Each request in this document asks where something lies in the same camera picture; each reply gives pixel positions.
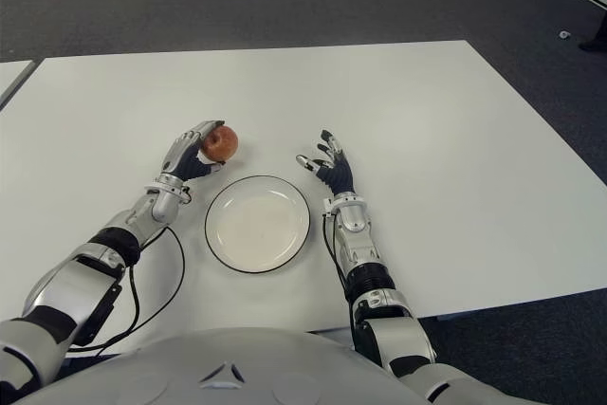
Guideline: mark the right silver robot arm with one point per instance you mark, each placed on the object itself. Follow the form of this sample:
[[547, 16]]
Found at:
[[355, 229]]

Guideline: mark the small white floor object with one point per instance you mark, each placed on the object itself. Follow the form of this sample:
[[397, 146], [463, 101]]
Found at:
[[564, 33]]

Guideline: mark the black shoe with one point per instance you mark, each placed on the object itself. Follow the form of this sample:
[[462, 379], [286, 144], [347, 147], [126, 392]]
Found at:
[[595, 45]]

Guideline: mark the red apple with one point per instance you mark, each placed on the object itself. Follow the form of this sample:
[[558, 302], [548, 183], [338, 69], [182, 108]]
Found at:
[[222, 143]]

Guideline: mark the white plate with black rim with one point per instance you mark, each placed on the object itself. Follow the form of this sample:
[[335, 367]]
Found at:
[[258, 225]]

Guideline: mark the white side table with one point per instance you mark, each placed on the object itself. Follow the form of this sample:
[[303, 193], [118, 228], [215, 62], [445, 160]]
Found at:
[[12, 75]]

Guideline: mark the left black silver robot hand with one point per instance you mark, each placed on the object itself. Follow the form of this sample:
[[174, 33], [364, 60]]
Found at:
[[187, 163]]

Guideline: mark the grey robot torso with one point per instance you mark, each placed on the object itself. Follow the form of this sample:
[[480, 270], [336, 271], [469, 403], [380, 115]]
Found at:
[[237, 367]]

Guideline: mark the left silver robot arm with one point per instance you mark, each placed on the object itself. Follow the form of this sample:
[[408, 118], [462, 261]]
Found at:
[[57, 281]]

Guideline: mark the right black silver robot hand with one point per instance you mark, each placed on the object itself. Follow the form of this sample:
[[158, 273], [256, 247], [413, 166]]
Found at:
[[340, 176]]

